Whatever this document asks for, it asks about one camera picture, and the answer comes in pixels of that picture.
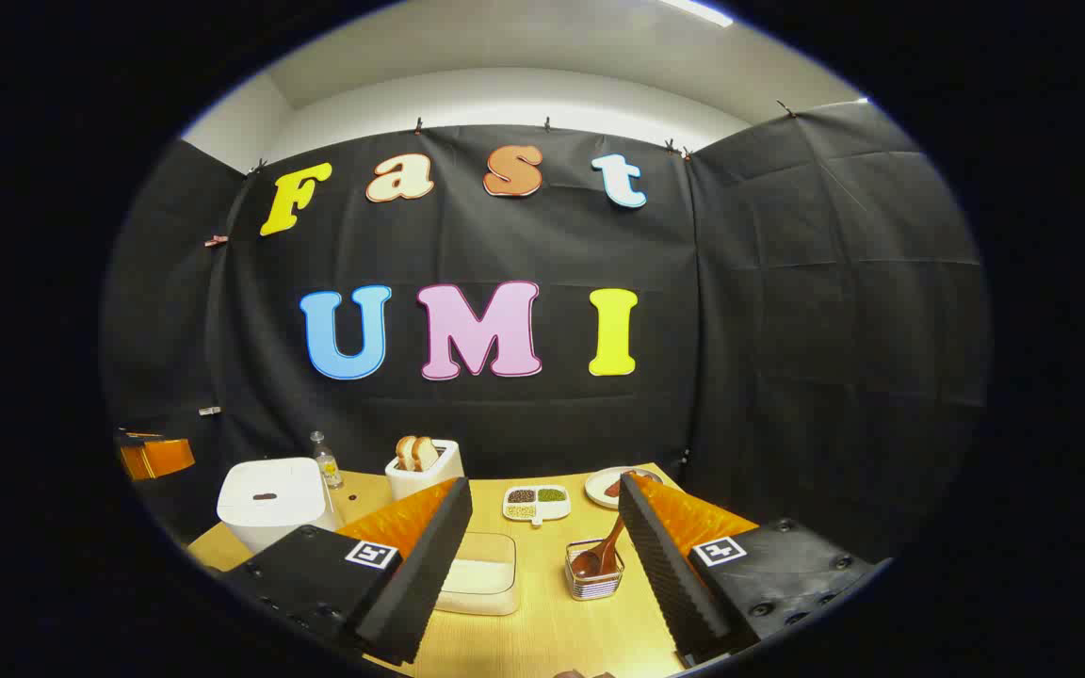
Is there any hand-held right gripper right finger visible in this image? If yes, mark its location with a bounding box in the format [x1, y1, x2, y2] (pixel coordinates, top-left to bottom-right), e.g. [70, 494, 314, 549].
[618, 473, 883, 668]

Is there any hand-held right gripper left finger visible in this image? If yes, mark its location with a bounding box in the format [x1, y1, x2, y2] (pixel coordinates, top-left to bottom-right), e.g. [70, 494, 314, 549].
[222, 477, 474, 667]

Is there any white rice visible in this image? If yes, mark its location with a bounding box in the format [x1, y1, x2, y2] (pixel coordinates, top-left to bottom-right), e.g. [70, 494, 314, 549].
[441, 558, 516, 594]

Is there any clear wire chopstick holder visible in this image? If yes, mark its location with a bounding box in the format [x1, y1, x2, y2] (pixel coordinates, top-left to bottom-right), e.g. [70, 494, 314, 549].
[565, 539, 625, 602]

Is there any brown wooden spoon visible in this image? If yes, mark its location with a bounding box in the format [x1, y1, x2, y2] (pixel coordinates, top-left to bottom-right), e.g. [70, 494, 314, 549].
[571, 513, 628, 578]

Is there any white rice cooker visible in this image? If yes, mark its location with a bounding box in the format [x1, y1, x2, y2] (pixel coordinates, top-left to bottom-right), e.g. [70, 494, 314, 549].
[217, 457, 341, 554]

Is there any clear plastic box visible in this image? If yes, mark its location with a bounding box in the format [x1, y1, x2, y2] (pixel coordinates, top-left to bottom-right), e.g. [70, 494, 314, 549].
[434, 532, 520, 618]

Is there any white toaster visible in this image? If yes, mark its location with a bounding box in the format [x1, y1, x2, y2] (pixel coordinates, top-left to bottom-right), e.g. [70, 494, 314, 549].
[385, 440, 464, 502]

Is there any round white plate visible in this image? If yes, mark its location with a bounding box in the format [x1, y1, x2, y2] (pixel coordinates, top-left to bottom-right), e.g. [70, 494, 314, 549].
[585, 466, 664, 510]

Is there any white divided dish of beans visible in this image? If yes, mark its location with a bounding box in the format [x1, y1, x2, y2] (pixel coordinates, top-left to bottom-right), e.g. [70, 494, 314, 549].
[503, 485, 572, 525]

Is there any small clear glass bottle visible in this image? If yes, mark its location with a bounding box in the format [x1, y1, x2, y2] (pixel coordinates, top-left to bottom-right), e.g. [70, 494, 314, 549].
[310, 431, 344, 491]

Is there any black backdrop cloth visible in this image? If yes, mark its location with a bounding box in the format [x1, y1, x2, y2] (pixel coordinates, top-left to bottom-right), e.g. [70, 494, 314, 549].
[100, 99, 991, 566]

